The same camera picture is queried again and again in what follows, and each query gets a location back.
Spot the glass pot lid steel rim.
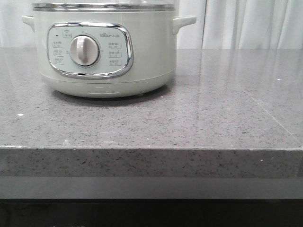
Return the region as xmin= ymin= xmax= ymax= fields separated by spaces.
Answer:
xmin=32 ymin=0 xmax=175 ymax=11

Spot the pale green electric cooking pot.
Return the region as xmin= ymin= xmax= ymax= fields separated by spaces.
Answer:
xmin=22 ymin=9 xmax=196 ymax=98

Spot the white curtain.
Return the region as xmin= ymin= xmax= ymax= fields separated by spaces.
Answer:
xmin=0 ymin=0 xmax=303 ymax=50

